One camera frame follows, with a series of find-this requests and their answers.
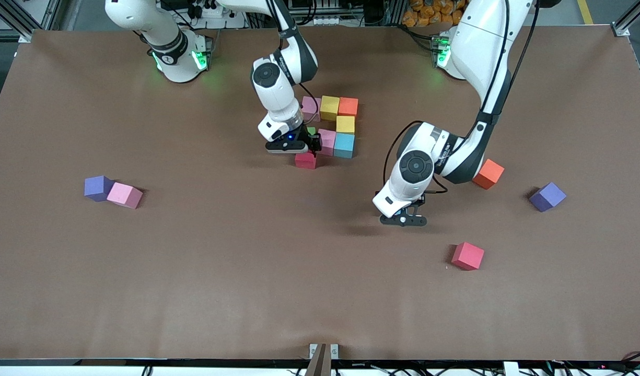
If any pink foam block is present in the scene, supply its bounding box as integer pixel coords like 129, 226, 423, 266
318, 128, 336, 157
301, 96, 322, 123
107, 182, 143, 209

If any purple foam block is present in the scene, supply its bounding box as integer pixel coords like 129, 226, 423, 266
529, 182, 567, 213
84, 175, 115, 202

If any equipment rack with cables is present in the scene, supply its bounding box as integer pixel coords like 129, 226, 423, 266
294, 0, 352, 27

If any blue foam block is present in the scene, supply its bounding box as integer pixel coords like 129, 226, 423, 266
333, 133, 355, 159

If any metal table edge bracket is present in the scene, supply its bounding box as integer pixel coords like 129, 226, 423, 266
305, 343, 339, 376

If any bag of orange fruit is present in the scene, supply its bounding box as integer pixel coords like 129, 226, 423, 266
402, 0, 469, 28

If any bundle of floor cables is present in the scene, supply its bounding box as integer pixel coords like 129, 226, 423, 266
539, 352, 640, 376

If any white power strip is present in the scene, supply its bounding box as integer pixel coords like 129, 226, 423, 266
163, 0, 247, 29

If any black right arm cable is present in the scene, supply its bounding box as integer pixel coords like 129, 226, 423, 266
299, 83, 321, 137

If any aluminium frame profile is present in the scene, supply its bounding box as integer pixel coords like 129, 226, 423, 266
0, 0, 64, 43
612, 0, 640, 38

